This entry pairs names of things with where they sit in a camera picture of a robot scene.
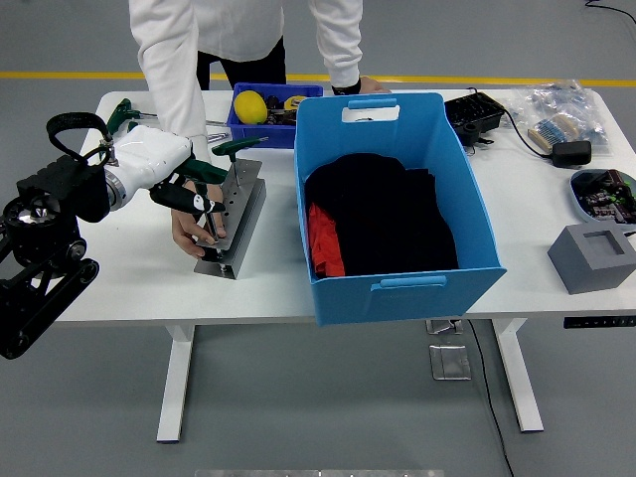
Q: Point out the person's right hand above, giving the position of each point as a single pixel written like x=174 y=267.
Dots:
x=184 y=228

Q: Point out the person's left hand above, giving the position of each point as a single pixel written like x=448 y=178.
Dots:
x=372 y=87

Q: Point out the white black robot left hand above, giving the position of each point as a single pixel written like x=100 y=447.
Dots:
x=149 y=154

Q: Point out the grey metal tool holder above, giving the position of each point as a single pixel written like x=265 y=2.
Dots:
x=246 y=218

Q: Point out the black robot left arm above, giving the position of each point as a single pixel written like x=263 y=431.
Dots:
x=45 y=238

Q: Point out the person's right forearm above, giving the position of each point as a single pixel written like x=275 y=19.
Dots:
x=174 y=94

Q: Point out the person's left forearm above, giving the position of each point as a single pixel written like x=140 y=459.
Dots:
x=343 y=59

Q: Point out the black wrist band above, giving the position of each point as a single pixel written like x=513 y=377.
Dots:
x=346 y=90

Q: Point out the yellow tape measure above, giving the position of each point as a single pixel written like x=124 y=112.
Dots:
x=293 y=103

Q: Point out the black plastic tray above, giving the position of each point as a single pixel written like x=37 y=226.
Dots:
x=472 y=114

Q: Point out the dark blue plastic bin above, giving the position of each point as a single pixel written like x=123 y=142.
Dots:
x=258 y=134

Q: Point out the yellow lemon-shaped ball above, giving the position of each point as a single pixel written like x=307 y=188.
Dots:
x=250 y=107

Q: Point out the black cloth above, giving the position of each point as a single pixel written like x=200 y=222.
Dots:
x=392 y=218

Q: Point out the red cloth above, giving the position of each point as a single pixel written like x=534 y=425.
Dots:
x=325 y=238

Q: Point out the person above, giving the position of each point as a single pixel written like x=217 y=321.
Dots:
x=238 y=25

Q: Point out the white table leg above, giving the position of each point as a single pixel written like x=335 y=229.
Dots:
x=522 y=387
x=174 y=387

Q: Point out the tan resistor strip bundle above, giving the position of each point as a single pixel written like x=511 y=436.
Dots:
x=551 y=130

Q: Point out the clear plastic parts bags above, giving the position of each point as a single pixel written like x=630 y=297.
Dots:
x=561 y=99

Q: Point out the black power adapter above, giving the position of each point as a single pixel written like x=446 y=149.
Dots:
x=571 y=154

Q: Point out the light blue plastic crate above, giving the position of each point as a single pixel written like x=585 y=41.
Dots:
x=387 y=298

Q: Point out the silver floor plate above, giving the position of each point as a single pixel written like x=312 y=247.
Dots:
x=449 y=363
x=442 y=326

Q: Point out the pale blue tray with electronics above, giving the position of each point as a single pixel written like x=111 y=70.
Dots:
x=603 y=196

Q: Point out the grey foam block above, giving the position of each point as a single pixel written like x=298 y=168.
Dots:
x=581 y=273

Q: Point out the black table control panel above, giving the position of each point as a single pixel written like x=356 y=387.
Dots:
x=598 y=322

